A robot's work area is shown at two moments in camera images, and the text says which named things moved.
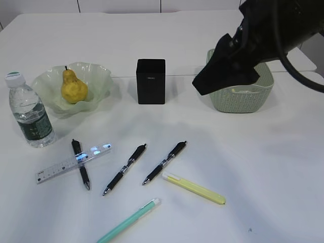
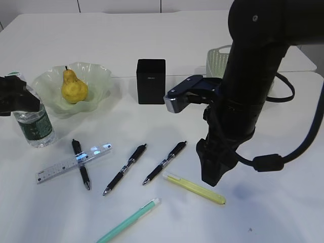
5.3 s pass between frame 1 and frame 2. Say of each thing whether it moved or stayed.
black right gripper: moved
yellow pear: stayed
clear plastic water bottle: stayed
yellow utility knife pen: stayed
